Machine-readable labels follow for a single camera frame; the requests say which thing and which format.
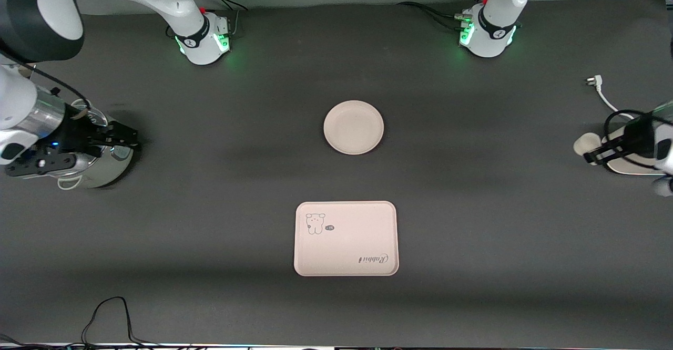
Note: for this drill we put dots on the round beige plate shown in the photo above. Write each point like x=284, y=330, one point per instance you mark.
x=353, y=127

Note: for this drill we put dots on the pink rabbit print tray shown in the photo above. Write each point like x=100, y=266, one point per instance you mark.
x=352, y=245

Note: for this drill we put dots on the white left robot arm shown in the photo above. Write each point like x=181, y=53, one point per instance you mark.
x=494, y=29

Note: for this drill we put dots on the pale green electric pot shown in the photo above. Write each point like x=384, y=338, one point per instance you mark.
x=113, y=168

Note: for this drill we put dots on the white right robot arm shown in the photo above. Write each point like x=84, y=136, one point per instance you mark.
x=47, y=13

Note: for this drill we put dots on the glass pot lid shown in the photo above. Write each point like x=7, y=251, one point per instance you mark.
x=97, y=119

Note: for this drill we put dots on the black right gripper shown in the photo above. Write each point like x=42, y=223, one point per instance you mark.
x=73, y=131

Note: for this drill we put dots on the white steamed bun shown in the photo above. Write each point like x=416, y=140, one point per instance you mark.
x=584, y=144

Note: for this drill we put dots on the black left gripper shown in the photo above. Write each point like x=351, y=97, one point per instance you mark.
x=639, y=136

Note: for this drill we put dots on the white toaster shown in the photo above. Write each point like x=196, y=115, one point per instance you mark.
x=631, y=167

